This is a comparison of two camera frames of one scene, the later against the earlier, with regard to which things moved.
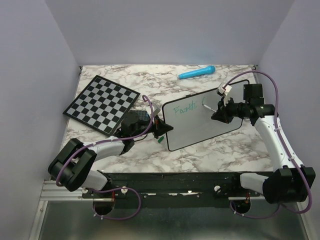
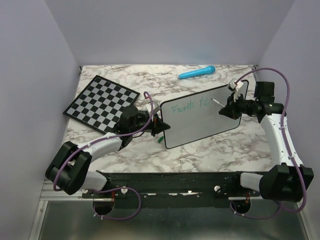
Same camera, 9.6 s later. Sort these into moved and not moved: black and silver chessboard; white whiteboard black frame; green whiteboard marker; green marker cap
Moved: green whiteboard marker
Not moved: white whiteboard black frame; green marker cap; black and silver chessboard
